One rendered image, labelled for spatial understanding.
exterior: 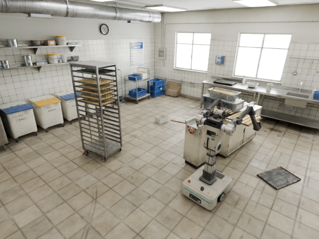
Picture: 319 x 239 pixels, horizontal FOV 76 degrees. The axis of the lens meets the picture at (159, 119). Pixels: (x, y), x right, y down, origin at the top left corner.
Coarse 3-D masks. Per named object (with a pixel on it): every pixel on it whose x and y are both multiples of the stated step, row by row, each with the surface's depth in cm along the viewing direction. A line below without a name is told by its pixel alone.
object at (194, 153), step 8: (192, 136) 357; (200, 136) 344; (184, 144) 378; (192, 144) 362; (200, 144) 352; (184, 152) 383; (192, 152) 367; (200, 152) 361; (192, 160) 373; (200, 160) 370
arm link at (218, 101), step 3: (216, 99) 311; (219, 99) 309; (213, 102) 305; (216, 102) 305; (219, 102) 315; (210, 105) 301; (213, 105) 300; (207, 108) 296; (210, 108) 295; (207, 111) 289; (210, 111) 292; (207, 114) 289
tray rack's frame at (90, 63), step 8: (72, 64) 343; (80, 64) 333; (88, 64) 329; (96, 64) 331; (104, 64) 332; (112, 64) 346; (72, 72) 352; (72, 80) 357; (80, 120) 389; (80, 128) 393; (112, 144) 425; (96, 152) 396; (112, 152) 396
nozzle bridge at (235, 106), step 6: (204, 96) 401; (210, 96) 397; (204, 102) 408; (210, 102) 404; (222, 102) 384; (228, 102) 365; (234, 102) 363; (240, 102) 367; (204, 108) 421; (222, 108) 381; (228, 108) 374; (234, 108) 360; (240, 108) 374
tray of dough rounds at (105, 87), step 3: (81, 84) 370; (84, 84) 374; (87, 84) 371; (105, 84) 373; (108, 84) 373; (87, 87) 353; (90, 87) 352; (93, 87) 356; (96, 87) 353; (102, 87) 354; (105, 87) 354; (108, 87) 356; (111, 87) 360; (102, 90) 342
